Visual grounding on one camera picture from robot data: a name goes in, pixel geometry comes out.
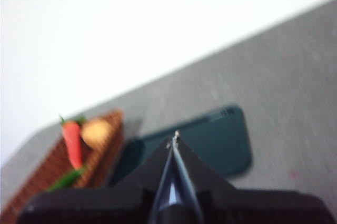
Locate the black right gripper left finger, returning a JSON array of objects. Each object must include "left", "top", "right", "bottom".
[{"left": 15, "top": 138, "right": 175, "bottom": 224}]

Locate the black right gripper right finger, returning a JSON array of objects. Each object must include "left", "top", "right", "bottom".
[{"left": 173, "top": 130, "right": 331, "bottom": 224}]

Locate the long green pepper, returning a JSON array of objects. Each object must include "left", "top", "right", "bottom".
[{"left": 46, "top": 165, "right": 87, "bottom": 192}]

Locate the brown wicker basket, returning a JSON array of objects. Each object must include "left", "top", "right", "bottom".
[{"left": 0, "top": 109, "right": 124, "bottom": 219}]

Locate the dark green rectangular tray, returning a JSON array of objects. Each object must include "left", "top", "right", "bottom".
[{"left": 107, "top": 105, "right": 253, "bottom": 186}]

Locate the orange toy carrot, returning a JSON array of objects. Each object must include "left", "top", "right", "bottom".
[{"left": 59, "top": 115, "right": 86, "bottom": 170}]

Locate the yellow-brown potato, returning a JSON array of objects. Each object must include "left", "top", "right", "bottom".
[{"left": 80, "top": 119, "right": 114, "bottom": 149}]

